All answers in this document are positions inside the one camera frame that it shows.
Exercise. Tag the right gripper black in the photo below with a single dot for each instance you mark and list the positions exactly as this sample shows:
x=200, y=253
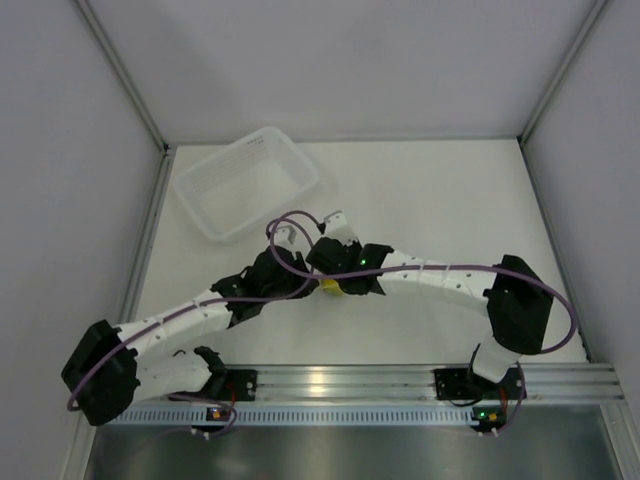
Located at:
x=355, y=246

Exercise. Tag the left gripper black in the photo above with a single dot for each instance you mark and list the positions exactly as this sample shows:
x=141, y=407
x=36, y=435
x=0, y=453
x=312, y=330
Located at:
x=300, y=268

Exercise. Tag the yellow fake food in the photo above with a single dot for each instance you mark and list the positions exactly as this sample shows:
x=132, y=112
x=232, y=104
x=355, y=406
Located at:
x=330, y=287

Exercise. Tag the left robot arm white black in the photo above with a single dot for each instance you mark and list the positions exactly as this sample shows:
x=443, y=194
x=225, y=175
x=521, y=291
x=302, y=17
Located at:
x=113, y=367

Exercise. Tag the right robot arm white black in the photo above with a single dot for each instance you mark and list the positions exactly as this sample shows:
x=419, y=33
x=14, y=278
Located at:
x=508, y=295

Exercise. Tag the white plastic basket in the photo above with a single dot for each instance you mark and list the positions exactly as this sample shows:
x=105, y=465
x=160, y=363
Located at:
x=244, y=185

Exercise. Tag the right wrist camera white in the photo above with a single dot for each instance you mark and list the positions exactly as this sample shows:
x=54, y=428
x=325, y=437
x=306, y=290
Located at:
x=338, y=228

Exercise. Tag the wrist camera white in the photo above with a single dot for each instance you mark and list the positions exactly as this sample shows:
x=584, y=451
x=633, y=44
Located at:
x=338, y=228
x=285, y=236

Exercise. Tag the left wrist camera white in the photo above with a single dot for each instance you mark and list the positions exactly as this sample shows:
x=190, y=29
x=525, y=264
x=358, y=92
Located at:
x=285, y=236

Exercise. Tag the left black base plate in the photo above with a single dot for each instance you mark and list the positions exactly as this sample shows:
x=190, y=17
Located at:
x=239, y=386

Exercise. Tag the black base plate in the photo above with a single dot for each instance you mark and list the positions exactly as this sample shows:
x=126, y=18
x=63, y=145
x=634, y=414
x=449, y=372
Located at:
x=239, y=386
x=452, y=385

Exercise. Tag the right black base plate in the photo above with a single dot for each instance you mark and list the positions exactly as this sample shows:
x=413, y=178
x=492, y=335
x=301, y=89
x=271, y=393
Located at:
x=452, y=385

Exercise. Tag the grey slotted cable duct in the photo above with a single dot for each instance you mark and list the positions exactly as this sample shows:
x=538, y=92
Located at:
x=270, y=415

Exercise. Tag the aluminium mounting rail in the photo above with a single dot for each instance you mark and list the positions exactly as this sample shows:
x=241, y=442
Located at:
x=545, y=383

